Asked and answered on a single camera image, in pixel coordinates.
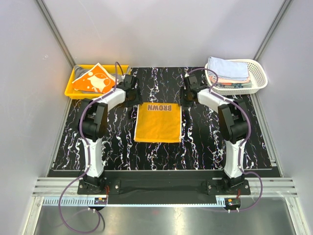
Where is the brown yellow bear towel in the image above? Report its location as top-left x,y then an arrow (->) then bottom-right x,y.
134,102 -> 182,143

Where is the orange white patterned towel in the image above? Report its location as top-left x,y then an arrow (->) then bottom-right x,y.
72,63 -> 116,94

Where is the white waffle towel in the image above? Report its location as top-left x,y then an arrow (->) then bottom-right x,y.
207,57 -> 249,81

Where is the grey towel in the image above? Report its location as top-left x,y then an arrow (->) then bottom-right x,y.
73,65 -> 90,79

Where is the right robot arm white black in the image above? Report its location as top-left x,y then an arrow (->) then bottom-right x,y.
180,74 -> 251,194

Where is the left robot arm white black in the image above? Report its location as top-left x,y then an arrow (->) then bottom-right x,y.
77,74 -> 143,194

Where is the patterned folded towel in basket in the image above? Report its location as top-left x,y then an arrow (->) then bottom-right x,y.
216,82 -> 252,89

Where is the pink folded towel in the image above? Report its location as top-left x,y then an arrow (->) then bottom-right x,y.
217,77 -> 251,85

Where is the white perforated plastic basket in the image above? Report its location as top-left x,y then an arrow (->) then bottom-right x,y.
213,59 -> 268,96

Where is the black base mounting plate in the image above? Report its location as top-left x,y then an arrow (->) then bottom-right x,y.
77,170 -> 251,206

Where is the left small electronics board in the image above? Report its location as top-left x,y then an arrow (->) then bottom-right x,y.
94,197 -> 107,205

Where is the small electronics board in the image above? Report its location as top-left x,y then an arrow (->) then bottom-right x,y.
225,198 -> 241,209
94,197 -> 107,205

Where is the right small electronics board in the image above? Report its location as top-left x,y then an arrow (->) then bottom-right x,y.
225,198 -> 241,209

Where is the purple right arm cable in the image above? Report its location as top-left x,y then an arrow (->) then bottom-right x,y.
184,68 -> 264,212

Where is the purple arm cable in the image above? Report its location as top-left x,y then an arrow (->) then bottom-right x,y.
57,61 -> 127,233
184,68 -> 264,212

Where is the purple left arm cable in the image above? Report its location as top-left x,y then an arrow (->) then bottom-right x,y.
57,61 -> 127,233

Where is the aluminium frame rail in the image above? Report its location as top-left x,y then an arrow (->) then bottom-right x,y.
33,178 -> 298,196

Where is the white slotted cable duct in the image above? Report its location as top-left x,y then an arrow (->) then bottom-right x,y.
43,197 -> 95,206

